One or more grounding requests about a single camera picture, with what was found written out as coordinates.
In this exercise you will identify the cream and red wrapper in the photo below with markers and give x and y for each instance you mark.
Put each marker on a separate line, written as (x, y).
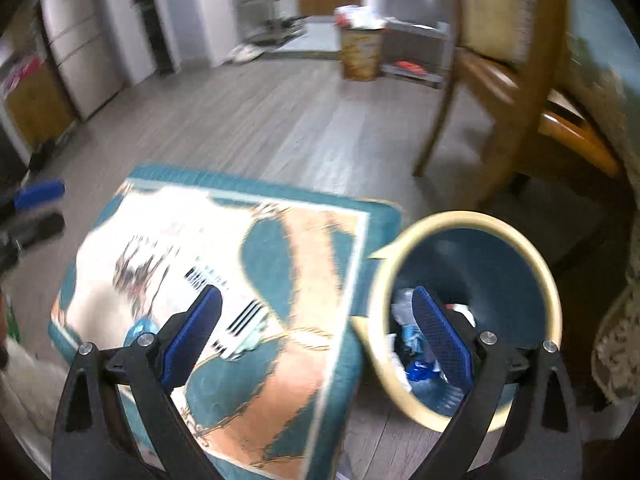
(459, 310)

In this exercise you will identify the low wooden side cabinet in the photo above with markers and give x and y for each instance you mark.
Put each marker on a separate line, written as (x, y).
(37, 105)

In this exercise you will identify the orange wooden seat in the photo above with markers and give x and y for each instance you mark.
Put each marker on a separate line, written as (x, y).
(580, 135)

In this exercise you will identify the yellow patterned waste bin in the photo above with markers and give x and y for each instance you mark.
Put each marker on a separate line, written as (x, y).
(361, 55)

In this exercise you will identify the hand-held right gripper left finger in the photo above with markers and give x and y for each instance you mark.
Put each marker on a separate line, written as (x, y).
(195, 330)

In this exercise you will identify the light blue wrapper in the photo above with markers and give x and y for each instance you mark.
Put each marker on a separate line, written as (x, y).
(137, 331)

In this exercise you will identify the white bag in yellow bin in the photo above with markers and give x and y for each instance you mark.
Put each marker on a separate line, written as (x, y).
(359, 16)

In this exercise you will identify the lace-trimmed tablecloth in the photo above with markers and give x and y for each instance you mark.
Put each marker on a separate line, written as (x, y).
(620, 310)

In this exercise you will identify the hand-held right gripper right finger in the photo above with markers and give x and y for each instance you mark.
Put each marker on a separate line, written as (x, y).
(442, 340)

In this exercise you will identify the clear plastic bag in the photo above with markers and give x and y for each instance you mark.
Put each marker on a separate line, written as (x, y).
(402, 307)

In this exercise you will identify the wooden chair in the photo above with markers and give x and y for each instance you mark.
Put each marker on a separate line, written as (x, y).
(525, 110)

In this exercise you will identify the beige chair cushion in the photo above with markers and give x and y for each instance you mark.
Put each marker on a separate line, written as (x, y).
(492, 15)

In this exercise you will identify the metal shelf cart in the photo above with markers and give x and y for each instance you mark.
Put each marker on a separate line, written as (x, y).
(272, 15)
(417, 30)

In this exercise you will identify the green and white medicine box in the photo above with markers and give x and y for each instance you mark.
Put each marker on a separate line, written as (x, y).
(237, 312)

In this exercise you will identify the red packet on shelf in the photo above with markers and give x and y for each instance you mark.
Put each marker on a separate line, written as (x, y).
(407, 66)

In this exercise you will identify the teal and beige printed mat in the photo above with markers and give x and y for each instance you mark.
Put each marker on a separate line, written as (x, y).
(310, 260)

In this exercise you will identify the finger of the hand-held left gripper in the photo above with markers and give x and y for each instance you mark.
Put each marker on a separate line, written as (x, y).
(37, 196)
(35, 230)

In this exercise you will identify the white slipper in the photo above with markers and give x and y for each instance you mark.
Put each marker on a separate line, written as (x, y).
(239, 55)
(252, 51)

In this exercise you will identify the blue bin with cream rim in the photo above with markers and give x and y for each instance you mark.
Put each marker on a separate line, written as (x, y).
(475, 260)

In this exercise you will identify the silver refrigerator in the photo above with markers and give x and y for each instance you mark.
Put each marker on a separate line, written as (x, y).
(82, 45)

